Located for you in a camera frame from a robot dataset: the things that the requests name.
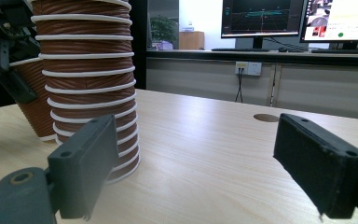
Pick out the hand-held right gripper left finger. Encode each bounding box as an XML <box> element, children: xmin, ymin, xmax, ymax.
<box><xmin>47</xmin><ymin>114</ymin><xmax>119</xmax><ymax>222</ymax></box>

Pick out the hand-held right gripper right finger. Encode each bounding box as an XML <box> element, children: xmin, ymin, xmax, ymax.
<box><xmin>272</xmin><ymin>113</ymin><xmax>358</xmax><ymax>220</ymax></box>

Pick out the single brown paper cup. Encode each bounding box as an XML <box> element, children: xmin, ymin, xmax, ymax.
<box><xmin>8</xmin><ymin>57</ymin><xmax>57</xmax><ymax>143</ymax></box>

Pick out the stack of brown paper cups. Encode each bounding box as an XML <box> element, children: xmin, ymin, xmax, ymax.
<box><xmin>30</xmin><ymin>0</ymin><xmax>142</xmax><ymax>186</ymax></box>

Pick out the grey office desk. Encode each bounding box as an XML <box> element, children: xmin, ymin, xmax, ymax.
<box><xmin>145</xmin><ymin>49</ymin><xmax>358</xmax><ymax>122</ymax></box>

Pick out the black keyboard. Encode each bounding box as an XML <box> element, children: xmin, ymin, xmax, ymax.
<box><xmin>211</xmin><ymin>47</ymin><xmax>270</xmax><ymax>53</ymax></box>
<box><xmin>310</xmin><ymin>48</ymin><xmax>358</xmax><ymax>55</ymax></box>

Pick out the bright-screen computer monitor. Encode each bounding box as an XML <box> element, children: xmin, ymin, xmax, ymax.
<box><xmin>299</xmin><ymin>0</ymin><xmax>358</xmax><ymax>50</ymax></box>

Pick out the green potted plant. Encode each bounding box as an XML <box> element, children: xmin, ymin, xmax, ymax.
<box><xmin>150</xmin><ymin>15</ymin><xmax>179</xmax><ymax>51</ymax></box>

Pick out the cardboard box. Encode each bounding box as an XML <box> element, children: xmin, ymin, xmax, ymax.
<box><xmin>178</xmin><ymin>31</ymin><xmax>206</xmax><ymax>51</ymax></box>

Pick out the dark-screen computer monitor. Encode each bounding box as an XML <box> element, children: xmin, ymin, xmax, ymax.
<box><xmin>220</xmin><ymin>0</ymin><xmax>308</xmax><ymax>49</ymax></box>

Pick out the round brown cable hole cover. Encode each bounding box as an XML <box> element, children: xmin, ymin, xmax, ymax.
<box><xmin>253</xmin><ymin>113</ymin><xmax>281</xmax><ymax>123</ymax></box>

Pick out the thin black cable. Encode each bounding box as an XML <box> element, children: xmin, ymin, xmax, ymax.
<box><xmin>270</xmin><ymin>63</ymin><xmax>277</xmax><ymax>107</ymax></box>

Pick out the black power cable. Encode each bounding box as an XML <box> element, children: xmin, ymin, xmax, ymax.
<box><xmin>235</xmin><ymin>67</ymin><xmax>244</xmax><ymax>104</ymax></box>

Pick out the white wall socket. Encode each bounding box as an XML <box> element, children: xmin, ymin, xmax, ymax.
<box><xmin>234</xmin><ymin>61</ymin><xmax>263</xmax><ymax>77</ymax></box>

